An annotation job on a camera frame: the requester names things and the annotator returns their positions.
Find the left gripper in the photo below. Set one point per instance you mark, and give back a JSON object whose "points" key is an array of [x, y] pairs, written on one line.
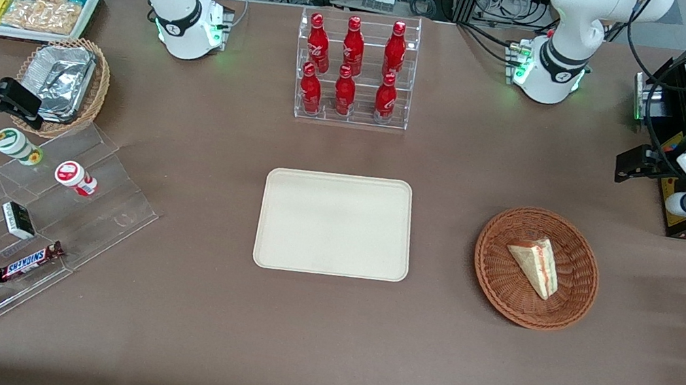
{"points": [[659, 159]]}

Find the triangular sandwich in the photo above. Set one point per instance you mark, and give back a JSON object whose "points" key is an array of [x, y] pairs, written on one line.
{"points": [[537, 264]]}

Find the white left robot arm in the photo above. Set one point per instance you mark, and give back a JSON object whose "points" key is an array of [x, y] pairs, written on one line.
{"points": [[569, 22]]}

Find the light wicker basket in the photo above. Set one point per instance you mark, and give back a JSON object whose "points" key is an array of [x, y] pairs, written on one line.
{"points": [[100, 85]]}

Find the brown wicker basket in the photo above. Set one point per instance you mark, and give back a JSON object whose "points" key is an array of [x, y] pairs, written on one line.
{"points": [[506, 294]]}

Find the cream plastic tray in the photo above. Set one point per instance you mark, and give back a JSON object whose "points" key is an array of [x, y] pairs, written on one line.
{"points": [[335, 226]]}

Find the green lid yogurt cup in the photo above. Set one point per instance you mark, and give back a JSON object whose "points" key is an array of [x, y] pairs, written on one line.
{"points": [[12, 142]]}

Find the aluminium foil containers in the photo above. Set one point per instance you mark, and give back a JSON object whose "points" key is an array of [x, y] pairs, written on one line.
{"points": [[61, 80]]}

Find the large clear cracker bag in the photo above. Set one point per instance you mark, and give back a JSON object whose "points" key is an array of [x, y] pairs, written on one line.
{"points": [[40, 15]]}

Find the red lid yogurt cup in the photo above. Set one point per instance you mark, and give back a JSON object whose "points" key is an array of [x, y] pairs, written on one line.
{"points": [[72, 174]]}

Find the small black box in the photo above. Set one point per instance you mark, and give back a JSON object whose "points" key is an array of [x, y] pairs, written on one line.
{"points": [[19, 221]]}

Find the clear acrylic stepped display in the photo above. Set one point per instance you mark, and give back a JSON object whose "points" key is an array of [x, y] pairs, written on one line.
{"points": [[106, 210]]}

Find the snickers chocolate bar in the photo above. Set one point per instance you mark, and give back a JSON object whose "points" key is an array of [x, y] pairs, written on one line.
{"points": [[29, 262]]}

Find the red cola bottle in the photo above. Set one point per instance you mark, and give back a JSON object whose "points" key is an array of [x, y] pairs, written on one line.
{"points": [[318, 40], [353, 44], [395, 48], [344, 92], [385, 97], [311, 90]]}

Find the clear acrylic bottle rack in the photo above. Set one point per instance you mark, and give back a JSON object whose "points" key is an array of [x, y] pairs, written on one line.
{"points": [[363, 65]]}

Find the grey power strip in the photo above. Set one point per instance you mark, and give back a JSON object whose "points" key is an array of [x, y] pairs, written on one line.
{"points": [[377, 0]]}

